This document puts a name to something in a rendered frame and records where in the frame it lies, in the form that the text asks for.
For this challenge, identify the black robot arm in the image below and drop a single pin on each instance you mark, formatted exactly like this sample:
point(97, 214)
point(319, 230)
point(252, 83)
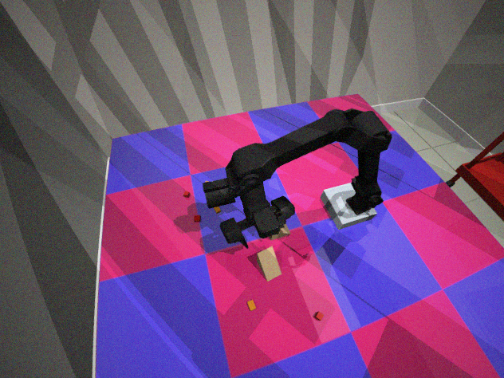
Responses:
point(253, 164)

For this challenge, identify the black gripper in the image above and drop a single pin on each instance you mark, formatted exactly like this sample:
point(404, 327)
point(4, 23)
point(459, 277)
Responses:
point(232, 230)

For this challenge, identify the olive triangular block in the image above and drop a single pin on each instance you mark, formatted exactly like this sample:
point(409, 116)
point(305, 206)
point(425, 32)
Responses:
point(283, 232)

